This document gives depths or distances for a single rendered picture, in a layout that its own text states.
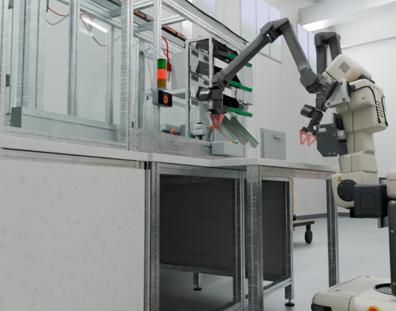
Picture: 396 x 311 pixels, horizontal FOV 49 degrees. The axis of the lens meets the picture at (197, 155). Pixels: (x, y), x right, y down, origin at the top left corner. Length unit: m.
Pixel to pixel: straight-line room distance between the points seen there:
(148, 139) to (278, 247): 1.53
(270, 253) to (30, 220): 2.02
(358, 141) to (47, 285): 1.51
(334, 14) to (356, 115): 10.03
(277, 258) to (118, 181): 1.72
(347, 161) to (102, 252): 1.23
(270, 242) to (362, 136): 1.12
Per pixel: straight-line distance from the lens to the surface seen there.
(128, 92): 1.57
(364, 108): 2.17
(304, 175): 2.21
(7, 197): 1.19
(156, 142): 1.73
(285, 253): 2.89
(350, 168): 2.14
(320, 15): 12.32
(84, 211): 1.36
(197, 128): 2.34
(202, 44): 2.75
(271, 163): 1.88
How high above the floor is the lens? 0.72
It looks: 5 degrees up
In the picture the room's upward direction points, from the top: straight up
